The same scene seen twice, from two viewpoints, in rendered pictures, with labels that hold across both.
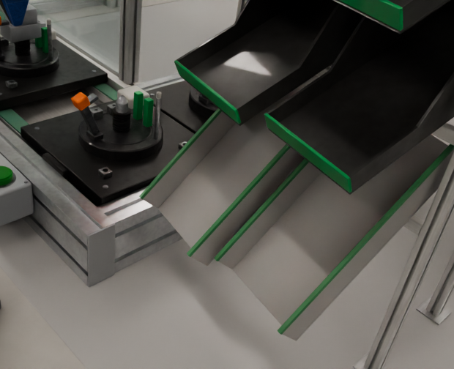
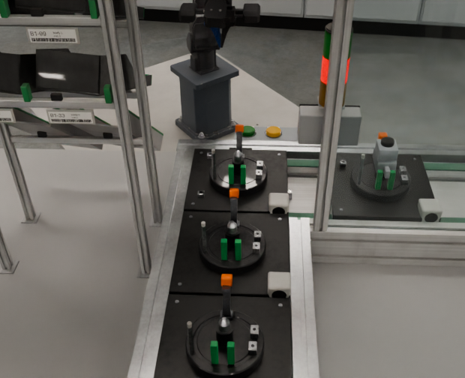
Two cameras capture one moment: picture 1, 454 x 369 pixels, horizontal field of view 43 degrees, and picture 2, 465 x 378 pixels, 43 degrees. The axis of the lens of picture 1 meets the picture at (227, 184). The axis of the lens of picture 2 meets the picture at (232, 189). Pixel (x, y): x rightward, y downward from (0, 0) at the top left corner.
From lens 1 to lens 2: 1.84 m
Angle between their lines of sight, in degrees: 98
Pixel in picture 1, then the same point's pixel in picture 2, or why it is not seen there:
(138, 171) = (201, 168)
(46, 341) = (169, 148)
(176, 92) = (272, 233)
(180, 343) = (121, 176)
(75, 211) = (199, 142)
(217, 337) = (109, 187)
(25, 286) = not seen: hidden behind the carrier
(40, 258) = not seen: hidden behind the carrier
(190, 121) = (227, 216)
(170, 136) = (220, 198)
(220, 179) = not seen: hidden behind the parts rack
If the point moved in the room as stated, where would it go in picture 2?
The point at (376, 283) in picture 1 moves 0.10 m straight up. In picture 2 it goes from (49, 261) to (40, 229)
